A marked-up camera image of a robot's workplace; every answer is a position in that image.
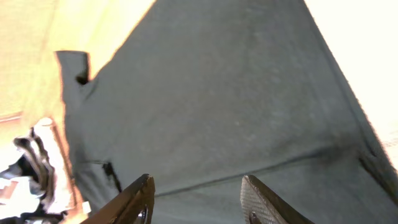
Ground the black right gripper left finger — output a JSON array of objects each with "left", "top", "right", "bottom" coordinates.
[{"left": 81, "top": 174, "right": 155, "bottom": 224}]

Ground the black t-shirt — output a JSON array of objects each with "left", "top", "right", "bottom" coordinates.
[{"left": 57, "top": 0, "right": 397, "bottom": 223}]

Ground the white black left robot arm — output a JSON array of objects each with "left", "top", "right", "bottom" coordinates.
[{"left": 1, "top": 117, "right": 91, "bottom": 223}]

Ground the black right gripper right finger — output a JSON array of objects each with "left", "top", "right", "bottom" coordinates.
[{"left": 240, "top": 175, "right": 313, "bottom": 224}]

